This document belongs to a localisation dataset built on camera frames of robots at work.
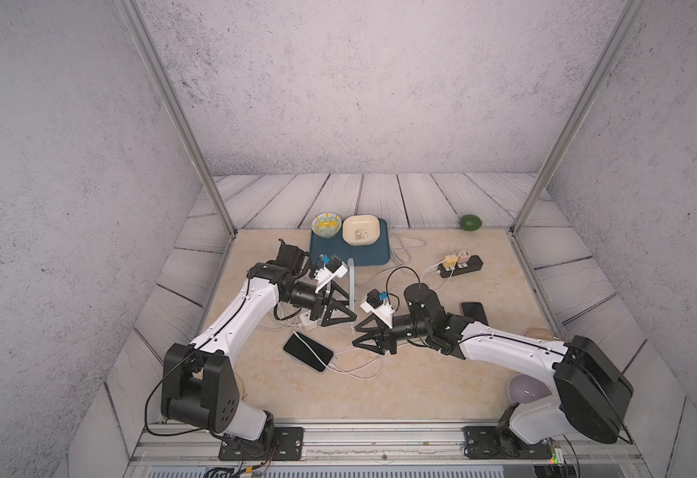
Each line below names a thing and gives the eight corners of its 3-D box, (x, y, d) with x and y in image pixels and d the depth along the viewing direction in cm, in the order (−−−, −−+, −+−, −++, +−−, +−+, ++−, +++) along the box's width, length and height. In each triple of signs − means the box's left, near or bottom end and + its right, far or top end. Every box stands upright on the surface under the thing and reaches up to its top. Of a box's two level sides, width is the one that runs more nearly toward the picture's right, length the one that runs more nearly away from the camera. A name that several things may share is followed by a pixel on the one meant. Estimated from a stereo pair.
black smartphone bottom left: (284, 350, 91) (282, 346, 89) (296, 334, 95) (294, 330, 92) (322, 372, 87) (322, 369, 85) (333, 355, 90) (333, 351, 88)
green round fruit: (461, 231, 123) (463, 224, 119) (458, 221, 127) (460, 213, 123) (480, 231, 123) (483, 223, 119) (476, 221, 127) (479, 213, 123)
